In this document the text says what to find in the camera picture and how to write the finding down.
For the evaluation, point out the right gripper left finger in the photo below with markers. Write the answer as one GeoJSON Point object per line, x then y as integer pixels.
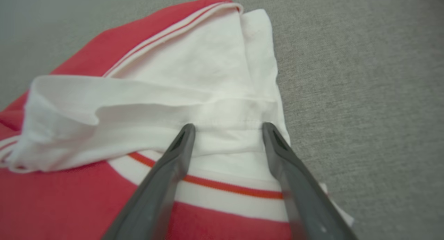
{"type": "Point", "coordinates": [159, 191]}

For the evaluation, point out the grey fabric sofa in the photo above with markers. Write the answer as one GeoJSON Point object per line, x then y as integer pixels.
{"type": "Point", "coordinates": [364, 77]}

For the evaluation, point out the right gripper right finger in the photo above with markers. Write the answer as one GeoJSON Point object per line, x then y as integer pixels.
{"type": "Point", "coordinates": [301, 198]}

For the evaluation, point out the red garment with white sleeves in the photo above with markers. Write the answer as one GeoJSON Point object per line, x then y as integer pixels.
{"type": "Point", "coordinates": [180, 77]}

